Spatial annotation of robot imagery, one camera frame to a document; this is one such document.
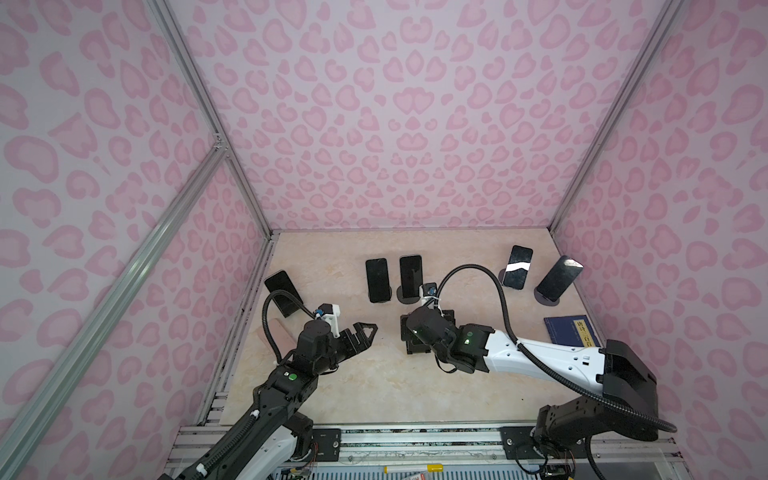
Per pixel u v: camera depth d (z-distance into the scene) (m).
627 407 0.39
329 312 0.74
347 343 0.70
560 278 0.92
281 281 0.90
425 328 0.57
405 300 0.97
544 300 0.96
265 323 0.60
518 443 0.73
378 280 0.95
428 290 0.69
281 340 0.60
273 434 0.53
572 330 0.92
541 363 0.46
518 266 1.01
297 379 0.58
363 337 0.70
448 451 0.73
